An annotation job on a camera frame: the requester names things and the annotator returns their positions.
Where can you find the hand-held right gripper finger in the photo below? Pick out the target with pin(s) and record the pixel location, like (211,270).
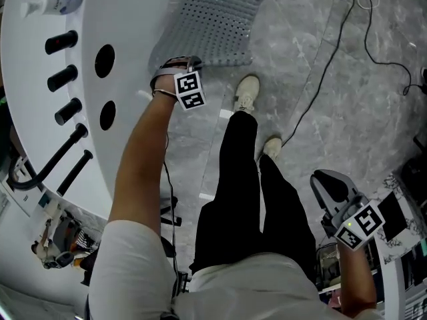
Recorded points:
(347,185)
(320,187)

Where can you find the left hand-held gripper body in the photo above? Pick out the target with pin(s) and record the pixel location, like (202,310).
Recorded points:
(190,90)

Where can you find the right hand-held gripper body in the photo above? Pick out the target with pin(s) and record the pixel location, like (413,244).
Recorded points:
(360,223)

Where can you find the grey perforated bath mat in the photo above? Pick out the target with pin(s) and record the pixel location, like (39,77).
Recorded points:
(213,22)

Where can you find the person's left forearm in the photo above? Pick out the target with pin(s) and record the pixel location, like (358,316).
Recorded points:
(143,158)

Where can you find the person's right forearm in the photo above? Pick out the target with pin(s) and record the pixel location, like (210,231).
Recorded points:
(355,278)

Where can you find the black flat square panel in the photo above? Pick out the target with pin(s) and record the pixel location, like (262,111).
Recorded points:
(393,217)

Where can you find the grey marble floor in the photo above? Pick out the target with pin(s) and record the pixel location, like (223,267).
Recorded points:
(333,112)

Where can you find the person's left cream shoe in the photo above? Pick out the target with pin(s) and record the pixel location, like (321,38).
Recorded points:
(247,90)

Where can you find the person's cream shoe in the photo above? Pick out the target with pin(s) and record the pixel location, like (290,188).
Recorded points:
(247,90)
(273,147)

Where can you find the marble patterned counter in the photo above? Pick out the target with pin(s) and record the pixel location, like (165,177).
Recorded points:
(410,192)

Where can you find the person's right cream shoe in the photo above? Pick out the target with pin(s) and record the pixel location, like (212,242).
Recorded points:
(273,147)

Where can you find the black bulky equipment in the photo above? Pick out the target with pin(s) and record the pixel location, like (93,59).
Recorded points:
(415,175)

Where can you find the person's black trousers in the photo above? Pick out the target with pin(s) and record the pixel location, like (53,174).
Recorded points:
(240,192)

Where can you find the black folding stand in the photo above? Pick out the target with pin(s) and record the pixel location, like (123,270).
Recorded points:
(171,212)

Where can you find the black round tap knob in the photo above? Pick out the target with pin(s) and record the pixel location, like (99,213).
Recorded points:
(68,111)
(61,42)
(62,78)

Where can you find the person's white shirt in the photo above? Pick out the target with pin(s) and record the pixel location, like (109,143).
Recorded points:
(240,292)

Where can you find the black hand shower wand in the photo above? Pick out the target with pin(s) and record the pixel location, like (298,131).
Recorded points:
(75,173)

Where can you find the black curved tub spout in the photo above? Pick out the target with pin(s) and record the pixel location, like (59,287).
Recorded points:
(56,158)

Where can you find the white pump lotion bottle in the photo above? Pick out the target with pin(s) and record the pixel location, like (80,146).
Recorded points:
(56,2)

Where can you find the pile of mixed clutter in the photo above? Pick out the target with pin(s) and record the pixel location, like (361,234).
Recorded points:
(60,242)

